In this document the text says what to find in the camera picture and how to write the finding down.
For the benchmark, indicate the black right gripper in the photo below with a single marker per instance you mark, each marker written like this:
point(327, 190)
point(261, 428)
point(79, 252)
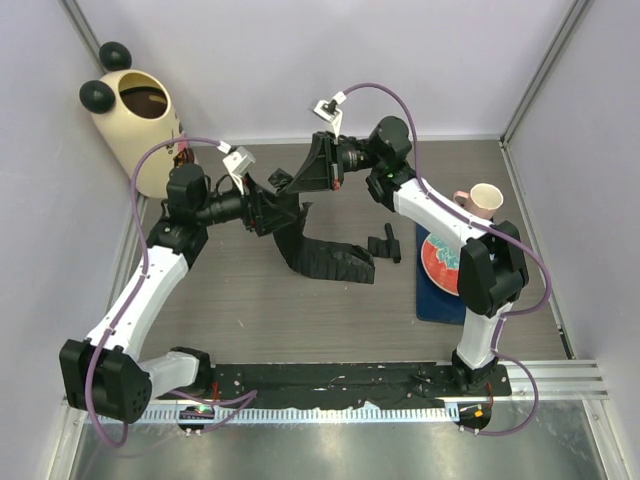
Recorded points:
point(322, 169)

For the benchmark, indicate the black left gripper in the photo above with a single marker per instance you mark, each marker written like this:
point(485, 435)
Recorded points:
point(262, 212)

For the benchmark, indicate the black trash bag roll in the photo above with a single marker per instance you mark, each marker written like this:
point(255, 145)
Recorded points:
point(388, 247)

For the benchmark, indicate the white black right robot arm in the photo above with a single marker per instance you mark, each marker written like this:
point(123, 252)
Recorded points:
point(492, 270)

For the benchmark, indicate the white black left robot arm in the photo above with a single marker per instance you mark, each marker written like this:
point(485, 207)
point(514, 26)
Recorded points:
point(168, 253)

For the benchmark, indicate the red teal floral plate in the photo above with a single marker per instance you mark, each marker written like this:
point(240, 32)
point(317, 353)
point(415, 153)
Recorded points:
point(440, 263)

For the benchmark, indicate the pink ceramic mug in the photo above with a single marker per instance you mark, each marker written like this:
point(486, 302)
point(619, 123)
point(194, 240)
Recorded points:
point(482, 200)

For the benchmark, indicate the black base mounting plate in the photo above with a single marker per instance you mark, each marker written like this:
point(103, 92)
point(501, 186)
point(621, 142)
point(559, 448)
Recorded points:
point(338, 386)

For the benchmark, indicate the dark blue tray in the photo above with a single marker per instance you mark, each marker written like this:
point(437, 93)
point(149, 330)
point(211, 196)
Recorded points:
point(432, 304)

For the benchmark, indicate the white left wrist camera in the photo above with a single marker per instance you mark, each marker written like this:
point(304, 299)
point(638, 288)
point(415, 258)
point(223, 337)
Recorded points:
point(237, 164)

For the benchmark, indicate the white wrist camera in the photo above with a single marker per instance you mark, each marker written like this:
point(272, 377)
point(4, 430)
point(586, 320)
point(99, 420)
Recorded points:
point(330, 113)
point(237, 164)

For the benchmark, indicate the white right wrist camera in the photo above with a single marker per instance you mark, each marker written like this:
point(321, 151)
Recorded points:
point(330, 113)

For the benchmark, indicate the white slotted cable duct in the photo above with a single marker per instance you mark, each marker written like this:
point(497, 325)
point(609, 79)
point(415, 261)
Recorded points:
point(193, 414)

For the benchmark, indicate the aluminium frame rail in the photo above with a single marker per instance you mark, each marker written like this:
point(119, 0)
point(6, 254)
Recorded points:
point(560, 377)

